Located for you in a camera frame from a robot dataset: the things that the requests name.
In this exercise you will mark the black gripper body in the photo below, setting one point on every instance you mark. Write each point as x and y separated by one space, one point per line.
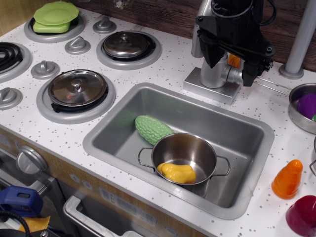
241 35

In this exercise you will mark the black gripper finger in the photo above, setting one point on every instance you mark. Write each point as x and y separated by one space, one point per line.
252 68
211 47

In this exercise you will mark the silver toy faucet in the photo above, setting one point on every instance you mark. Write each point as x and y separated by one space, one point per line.
217 83

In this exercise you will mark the orange toy pumpkin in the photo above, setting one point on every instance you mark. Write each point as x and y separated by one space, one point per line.
234 61

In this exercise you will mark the grey vertical pole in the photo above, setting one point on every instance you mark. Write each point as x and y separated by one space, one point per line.
292 69

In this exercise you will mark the purple toy eggplant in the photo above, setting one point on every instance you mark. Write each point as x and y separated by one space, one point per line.
307 105

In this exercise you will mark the rear steel pot lid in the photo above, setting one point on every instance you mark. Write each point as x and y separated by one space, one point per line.
125 44

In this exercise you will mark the steel pot lid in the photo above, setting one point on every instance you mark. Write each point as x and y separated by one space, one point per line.
77 88
125 44

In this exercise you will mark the green toy bitter gourd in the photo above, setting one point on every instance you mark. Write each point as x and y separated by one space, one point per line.
152 129

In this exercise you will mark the silver stove knob rear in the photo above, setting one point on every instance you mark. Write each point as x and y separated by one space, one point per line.
104 26

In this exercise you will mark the silver stove knob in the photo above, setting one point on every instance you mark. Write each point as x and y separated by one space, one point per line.
45 70
77 46
9 98
104 26

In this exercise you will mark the orange toy carrot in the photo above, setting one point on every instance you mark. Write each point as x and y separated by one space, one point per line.
287 182

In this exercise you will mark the yellow toy bell pepper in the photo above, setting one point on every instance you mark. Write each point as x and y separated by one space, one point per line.
183 174

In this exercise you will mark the silver sink basin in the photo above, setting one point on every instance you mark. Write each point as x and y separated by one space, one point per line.
244 141

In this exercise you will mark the silver stove knob middle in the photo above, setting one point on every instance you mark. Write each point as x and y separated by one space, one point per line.
77 46

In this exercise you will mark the front steel pot lid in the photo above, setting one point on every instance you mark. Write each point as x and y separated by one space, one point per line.
77 88

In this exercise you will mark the green plastic dish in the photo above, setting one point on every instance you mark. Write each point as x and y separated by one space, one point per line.
54 29

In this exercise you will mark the dark red toy vegetable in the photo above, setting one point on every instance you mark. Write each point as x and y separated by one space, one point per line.
301 216

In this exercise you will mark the green plastic plate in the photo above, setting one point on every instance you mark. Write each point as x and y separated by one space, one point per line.
56 13

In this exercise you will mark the silver stove knob front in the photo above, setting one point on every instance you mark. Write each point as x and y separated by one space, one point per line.
45 70

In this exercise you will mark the black coil burner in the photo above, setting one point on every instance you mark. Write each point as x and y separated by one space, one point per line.
15 59

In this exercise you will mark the silver stove knob left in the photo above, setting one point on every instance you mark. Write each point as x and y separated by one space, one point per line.
9 98

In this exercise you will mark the silver oven dial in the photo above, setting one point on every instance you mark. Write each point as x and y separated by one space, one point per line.
29 161

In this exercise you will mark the blue clamp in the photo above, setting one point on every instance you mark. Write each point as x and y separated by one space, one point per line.
22 201

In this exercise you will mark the yellow tape piece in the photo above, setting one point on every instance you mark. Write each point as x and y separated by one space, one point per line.
37 224

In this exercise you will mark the steel saucepan with wire handle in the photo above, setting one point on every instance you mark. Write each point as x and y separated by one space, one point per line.
293 94

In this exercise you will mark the steel pot with handles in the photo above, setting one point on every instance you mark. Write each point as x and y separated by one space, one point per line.
187 149

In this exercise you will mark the silver oven door handle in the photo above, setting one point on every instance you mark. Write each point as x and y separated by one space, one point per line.
70 210

